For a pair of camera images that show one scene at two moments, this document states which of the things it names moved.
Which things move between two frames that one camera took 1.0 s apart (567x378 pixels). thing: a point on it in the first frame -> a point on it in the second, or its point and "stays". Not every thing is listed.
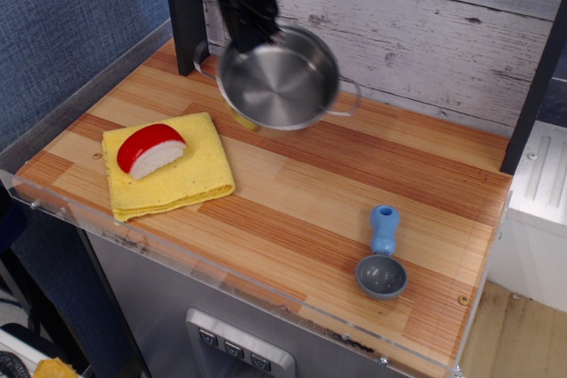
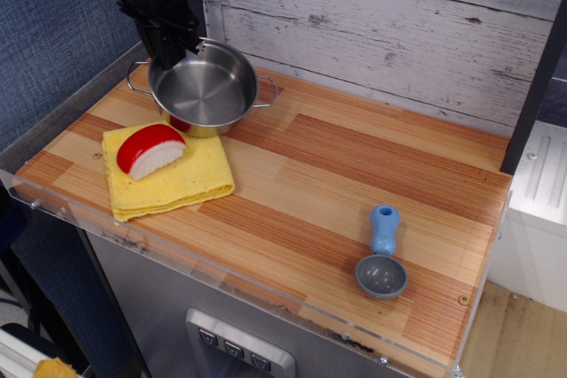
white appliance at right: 529,255 stays
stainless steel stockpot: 284,84 -> 207,94
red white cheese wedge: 149,150 stays
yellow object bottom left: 54,368 stays
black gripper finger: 246,33 -> 153,39
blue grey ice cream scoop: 383,275 stays
